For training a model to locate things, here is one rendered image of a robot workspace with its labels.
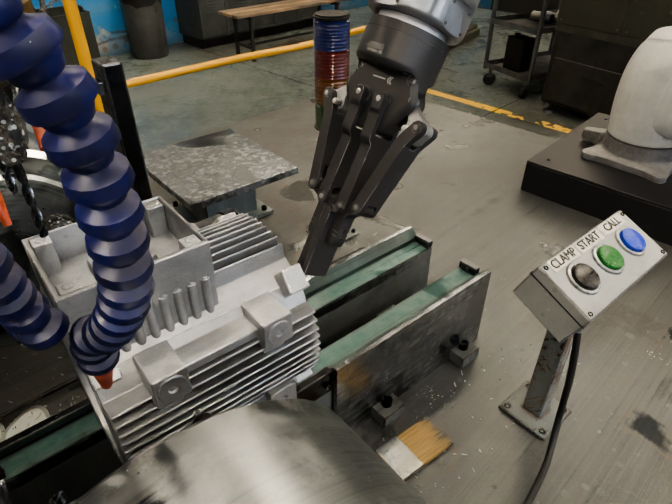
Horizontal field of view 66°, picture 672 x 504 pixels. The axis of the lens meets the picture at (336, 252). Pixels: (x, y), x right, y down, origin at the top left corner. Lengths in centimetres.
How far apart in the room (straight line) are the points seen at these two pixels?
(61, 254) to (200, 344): 15
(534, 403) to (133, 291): 61
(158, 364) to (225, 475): 19
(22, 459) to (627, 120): 118
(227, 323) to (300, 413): 19
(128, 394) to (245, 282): 14
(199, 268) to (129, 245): 25
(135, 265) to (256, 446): 11
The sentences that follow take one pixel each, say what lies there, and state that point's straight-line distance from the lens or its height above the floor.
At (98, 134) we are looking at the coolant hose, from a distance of 17.
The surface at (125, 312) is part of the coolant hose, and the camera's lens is 24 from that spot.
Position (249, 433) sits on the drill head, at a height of 116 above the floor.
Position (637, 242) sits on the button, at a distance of 64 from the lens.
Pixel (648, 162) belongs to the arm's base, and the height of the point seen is 91.
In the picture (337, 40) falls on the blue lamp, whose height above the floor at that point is 118.
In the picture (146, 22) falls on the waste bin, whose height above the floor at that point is 34.
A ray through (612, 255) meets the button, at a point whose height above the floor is 107.
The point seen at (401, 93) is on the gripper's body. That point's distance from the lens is 46.
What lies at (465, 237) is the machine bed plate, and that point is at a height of 80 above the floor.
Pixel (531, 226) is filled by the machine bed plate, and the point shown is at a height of 80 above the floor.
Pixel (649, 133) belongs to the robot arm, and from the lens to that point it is 126.
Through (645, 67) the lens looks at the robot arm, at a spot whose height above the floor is 109.
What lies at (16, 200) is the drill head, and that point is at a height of 111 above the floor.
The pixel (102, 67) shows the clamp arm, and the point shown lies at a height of 125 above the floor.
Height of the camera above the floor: 138
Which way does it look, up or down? 35 degrees down
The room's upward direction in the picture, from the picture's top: straight up
